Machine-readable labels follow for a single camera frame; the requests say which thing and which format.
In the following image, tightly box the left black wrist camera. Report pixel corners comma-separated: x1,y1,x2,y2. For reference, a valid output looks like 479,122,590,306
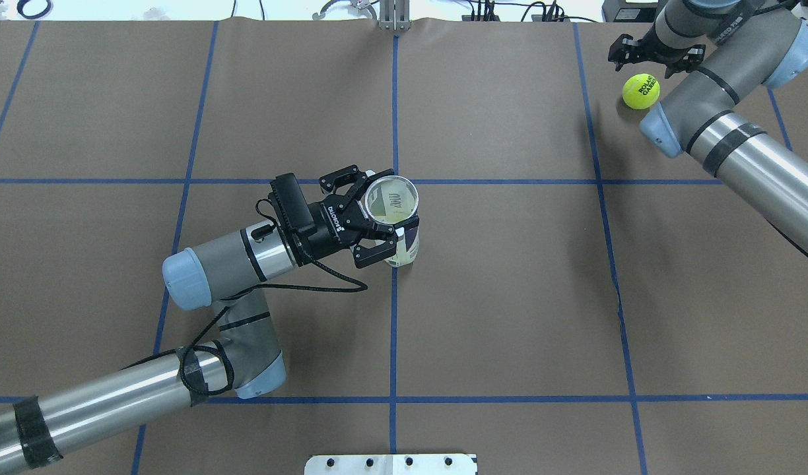
269,174,316,247

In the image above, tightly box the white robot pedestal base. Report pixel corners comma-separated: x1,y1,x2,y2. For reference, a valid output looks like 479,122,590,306
304,453,479,474

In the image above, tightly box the dark brown box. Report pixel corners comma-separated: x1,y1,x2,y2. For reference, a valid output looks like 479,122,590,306
601,0,665,23

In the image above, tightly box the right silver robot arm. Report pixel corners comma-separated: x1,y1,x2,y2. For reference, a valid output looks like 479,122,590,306
607,1,808,258

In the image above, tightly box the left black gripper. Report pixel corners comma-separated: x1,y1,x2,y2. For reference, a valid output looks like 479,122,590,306
292,165,420,269

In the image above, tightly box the yellow tennis ball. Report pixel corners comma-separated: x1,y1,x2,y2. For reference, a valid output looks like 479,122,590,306
370,209,410,224
621,73,661,110

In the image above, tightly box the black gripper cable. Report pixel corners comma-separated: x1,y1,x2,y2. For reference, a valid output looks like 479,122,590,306
178,197,369,396

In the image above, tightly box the aluminium frame post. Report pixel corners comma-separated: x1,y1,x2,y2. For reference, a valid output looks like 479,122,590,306
378,0,412,32

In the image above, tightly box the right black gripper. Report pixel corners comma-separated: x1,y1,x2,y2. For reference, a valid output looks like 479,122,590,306
607,23,706,79

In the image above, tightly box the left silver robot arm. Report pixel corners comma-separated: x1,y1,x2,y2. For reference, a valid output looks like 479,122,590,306
0,165,420,474

